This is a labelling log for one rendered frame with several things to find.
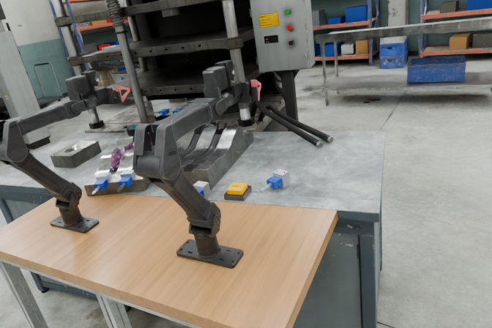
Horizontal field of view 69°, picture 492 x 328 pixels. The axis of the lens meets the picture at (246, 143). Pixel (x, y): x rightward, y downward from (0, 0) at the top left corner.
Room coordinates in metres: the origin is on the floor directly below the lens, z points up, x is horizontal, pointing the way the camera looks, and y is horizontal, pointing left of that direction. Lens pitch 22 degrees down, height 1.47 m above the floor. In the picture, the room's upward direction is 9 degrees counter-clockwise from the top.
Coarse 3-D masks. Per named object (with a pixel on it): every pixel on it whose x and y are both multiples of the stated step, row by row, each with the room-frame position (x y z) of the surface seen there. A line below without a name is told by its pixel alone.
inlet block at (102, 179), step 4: (96, 176) 1.38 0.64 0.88; (100, 176) 1.37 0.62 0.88; (104, 176) 1.37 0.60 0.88; (108, 176) 1.38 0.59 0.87; (100, 180) 1.37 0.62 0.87; (104, 180) 1.36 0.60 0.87; (108, 180) 1.37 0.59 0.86; (96, 184) 1.34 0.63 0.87; (100, 184) 1.33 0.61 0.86; (104, 184) 1.34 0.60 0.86; (96, 188) 1.31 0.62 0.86; (100, 188) 1.33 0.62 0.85; (104, 188) 1.33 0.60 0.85; (92, 192) 1.28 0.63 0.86
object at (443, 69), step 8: (440, 56) 4.37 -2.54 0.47; (448, 56) 4.31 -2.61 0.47; (456, 56) 4.26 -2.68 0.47; (464, 56) 4.20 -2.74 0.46; (408, 64) 4.22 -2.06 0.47; (416, 64) 4.49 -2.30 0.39; (424, 64) 4.09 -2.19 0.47; (432, 64) 4.05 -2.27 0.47; (440, 64) 4.01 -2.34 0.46; (448, 64) 3.97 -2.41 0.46; (456, 64) 3.93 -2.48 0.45; (464, 64) 3.88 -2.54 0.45; (408, 72) 4.20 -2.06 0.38; (416, 72) 4.15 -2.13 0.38; (424, 72) 4.10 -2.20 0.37; (432, 72) 4.06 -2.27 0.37; (440, 72) 4.01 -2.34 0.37; (448, 72) 3.97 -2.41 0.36; (456, 72) 3.93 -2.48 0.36; (464, 72) 3.90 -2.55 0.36; (408, 80) 4.19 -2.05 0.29; (416, 80) 4.15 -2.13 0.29; (424, 80) 4.10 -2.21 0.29; (432, 80) 4.06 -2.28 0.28; (440, 80) 4.01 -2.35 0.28; (448, 80) 3.97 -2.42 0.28; (456, 80) 3.93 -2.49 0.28; (464, 80) 3.89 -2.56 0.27
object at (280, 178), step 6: (276, 174) 1.20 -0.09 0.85; (282, 174) 1.19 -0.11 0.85; (288, 174) 1.20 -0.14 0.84; (270, 180) 1.18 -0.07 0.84; (276, 180) 1.17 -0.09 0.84; (282, 180) 1.18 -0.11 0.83; (288, 180) 1.20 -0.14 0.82; (264, 186) 1.16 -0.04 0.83; (270, 186) 1.17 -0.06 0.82; (276, 186) 1.16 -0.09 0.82; (282, 186) 1.19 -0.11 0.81
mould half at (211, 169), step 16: (208, 128) 1.62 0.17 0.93; (240, 128) 1.59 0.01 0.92; (208, 144) 1.51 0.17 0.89; (224, 144) 1.48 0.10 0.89; (240, 144) 1.56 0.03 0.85; (192, 160) 1.37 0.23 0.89; (208, 160) 1.34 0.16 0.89; (224, 160) 1.39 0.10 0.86; (192, 176) 1.29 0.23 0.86; (208, 176) 1.26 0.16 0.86
